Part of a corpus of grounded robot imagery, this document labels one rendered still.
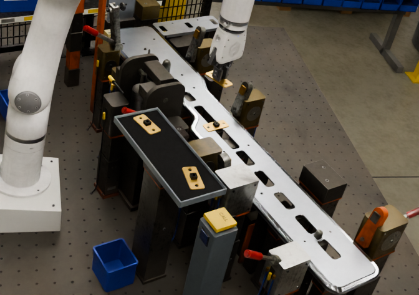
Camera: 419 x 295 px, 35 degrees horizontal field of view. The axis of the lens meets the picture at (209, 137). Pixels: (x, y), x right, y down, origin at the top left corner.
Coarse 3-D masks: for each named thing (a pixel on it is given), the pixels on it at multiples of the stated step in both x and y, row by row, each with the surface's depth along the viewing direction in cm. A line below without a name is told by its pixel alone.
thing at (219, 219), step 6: (216, 210) 160; (222, 210) 160; (204, 216) 159; (210, 216) 158; (216, 216) 158; (222, 216) 159; (228, 216) 159; (210, 222) 157; (216, 222) 157; (222, 222) 157; (228, 222) 158; (234, 222) 158; (216, 228) 155; (222, 228) 156; (228, 228) 157
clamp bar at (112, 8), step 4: (112, 4) 223; (120, 4) 225; (124, 4) 224; (108, 8) 223; (112, 8) 222; (116, 8) 222; (120, 8) 225; (124, 8) 224; (112, 12) 223; (116, 12) 223; (112, 16) 225; (116, 16) 224; (112, 20) 226; (116, 20) 225; (112, 24) 227; (116, 24) 226; (112, 28) 228; (116, 28) 227; (112, 32) 230; (116, 32) 228; (112, 36) 231; (116, 36) 229; (116, 40) 230; (120, 40) 231
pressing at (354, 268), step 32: (128, 32) 254; (192, 96) 227; (192, 128) 211; (224, 128) 215; (256, 160) 205; (256, 192) 193; (288, 192) 195; (288, 224) 184; (320, 224) 187; (320, 256) 177; (352, 256) 179; (352, 288) 170
